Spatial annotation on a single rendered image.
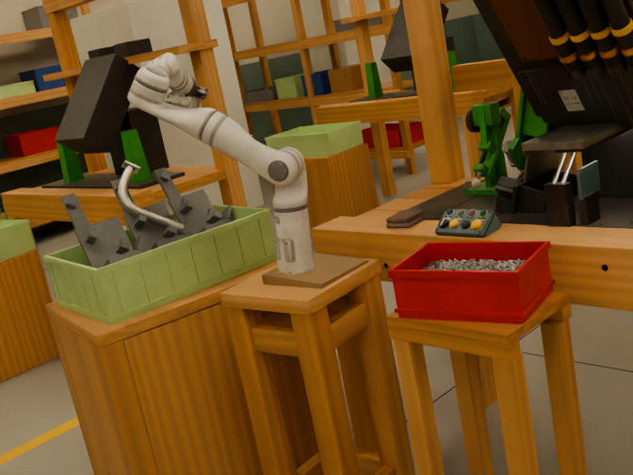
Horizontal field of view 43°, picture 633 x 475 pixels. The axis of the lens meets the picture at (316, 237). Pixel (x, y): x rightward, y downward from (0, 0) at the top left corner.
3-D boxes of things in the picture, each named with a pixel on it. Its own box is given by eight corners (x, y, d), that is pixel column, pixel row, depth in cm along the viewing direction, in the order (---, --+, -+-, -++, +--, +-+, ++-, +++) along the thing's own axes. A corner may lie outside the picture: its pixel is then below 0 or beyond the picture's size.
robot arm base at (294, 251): (296, 276, 212) (288, 214, 208) (274, 270, 219) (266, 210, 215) (321, 266, 218) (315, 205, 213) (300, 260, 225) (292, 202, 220)
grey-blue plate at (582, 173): (587, 225, 196) (581, 170, 193) (579, 225, 197) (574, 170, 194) (605, 214, 202) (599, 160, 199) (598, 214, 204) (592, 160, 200)
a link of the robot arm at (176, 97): (163, 102, 260) (155, 97, 254) (172, 69, 261) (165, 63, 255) (188, 108, 258) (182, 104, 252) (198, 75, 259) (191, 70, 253)
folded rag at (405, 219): (404, 218, 238) (402, 208, 237) (427, 218, 233) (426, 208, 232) (385, 228, 231) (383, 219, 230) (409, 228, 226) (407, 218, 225)
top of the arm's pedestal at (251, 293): (310, 316, 198) (307, 301, 197) (221, 306, 219) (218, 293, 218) (381, 271, 221) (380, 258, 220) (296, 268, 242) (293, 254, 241)
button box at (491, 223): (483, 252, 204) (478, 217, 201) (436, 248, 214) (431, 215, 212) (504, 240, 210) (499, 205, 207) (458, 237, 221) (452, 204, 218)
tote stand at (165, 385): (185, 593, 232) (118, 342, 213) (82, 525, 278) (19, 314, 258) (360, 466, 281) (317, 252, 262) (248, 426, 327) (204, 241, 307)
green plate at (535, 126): (540, 159, 210) (550, 80, 201) (513, 151, 215) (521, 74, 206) (562, 148, 217) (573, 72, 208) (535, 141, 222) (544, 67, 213)
